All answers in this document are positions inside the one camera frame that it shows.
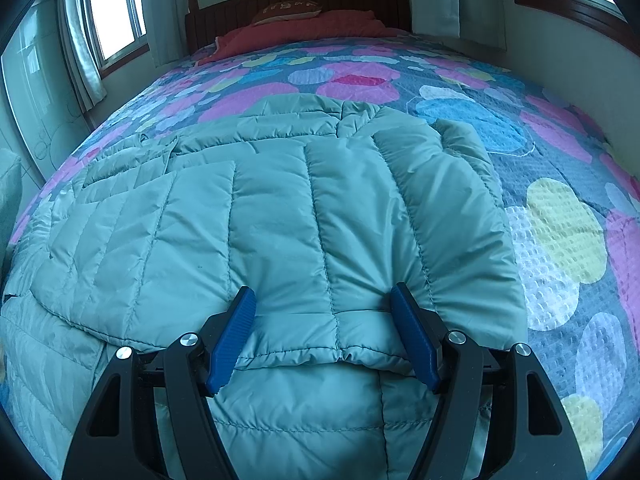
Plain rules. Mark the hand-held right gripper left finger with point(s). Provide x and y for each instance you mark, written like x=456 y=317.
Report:
x=234 y=341

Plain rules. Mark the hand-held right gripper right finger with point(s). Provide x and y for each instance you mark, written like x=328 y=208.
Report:
x=414 y=341

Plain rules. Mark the light green puffer jacket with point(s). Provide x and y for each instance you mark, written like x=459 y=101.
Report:
x=300 y=220

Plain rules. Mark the circle-patterned bedspread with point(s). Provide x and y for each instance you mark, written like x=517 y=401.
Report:
x=550 y=170

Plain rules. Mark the white curtain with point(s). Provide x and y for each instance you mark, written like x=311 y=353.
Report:
x=475 y=5
x=165 y=35

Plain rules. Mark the sheer grey curtain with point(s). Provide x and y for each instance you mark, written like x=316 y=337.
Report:
x=82 y=65

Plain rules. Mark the red pillow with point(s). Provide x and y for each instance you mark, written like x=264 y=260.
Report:
x=310 y=27

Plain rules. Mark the white glass-door wardrobe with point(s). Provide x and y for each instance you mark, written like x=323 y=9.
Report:
x=35 y=85

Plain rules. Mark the brown cushion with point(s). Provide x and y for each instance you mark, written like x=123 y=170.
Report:
x=287 y=10

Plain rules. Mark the window with white frame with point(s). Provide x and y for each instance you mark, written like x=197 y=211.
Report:
x=112 y=15

